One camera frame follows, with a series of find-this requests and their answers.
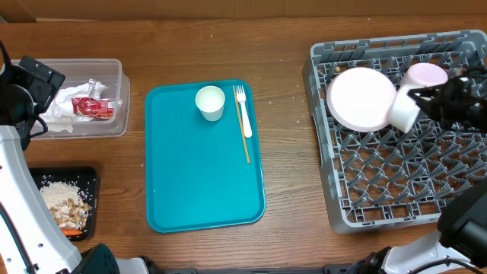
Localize white napkin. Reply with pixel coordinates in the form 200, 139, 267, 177
40, 79, 107, 133

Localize nuts and rice pile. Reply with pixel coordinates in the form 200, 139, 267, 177
40, 181, 92, 231

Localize red snack wrapper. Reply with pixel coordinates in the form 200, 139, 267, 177
72, 97, 115, 119

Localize grey dishwasher rack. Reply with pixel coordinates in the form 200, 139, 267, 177
302, 30, 486, 234

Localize clear plastic bin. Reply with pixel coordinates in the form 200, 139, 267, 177
36, 59, 130, 140

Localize white bowl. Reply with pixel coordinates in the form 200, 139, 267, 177
387, 84, 420, 133

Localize pale green cup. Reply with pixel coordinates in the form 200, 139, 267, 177
195, 85, 225, 122

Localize black tray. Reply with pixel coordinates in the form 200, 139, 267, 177
30, 167, 99, 241

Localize wooden chopstick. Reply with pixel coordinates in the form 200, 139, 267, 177
232, 85, 250, 164

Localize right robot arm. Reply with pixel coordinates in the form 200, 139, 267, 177
346, 65, 486, 273

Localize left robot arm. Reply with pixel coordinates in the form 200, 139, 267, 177
1, 54, 160, 274

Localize white plastic fork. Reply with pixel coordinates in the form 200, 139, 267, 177
236, 85, 253, 139

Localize large pink plate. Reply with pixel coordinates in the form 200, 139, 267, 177
326, 67, 396, 132

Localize pink bowl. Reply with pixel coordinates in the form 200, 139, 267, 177
399, 62, 448, 87

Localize teal plastic tray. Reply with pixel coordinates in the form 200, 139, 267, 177
145, 79, 266, 233

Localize orange carrot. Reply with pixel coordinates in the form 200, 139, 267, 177
61, 228, 83, 237

